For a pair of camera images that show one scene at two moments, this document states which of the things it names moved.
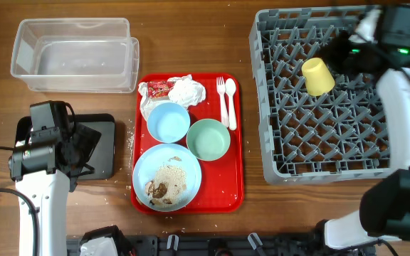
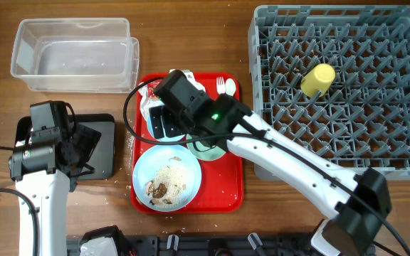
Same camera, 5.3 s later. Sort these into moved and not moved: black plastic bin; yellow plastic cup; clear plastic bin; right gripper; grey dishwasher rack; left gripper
Moved: right gripper; yellow plastic cup
Not moved: clear plastic bin; black plastic bin; grey dishwasher rack; left gripper
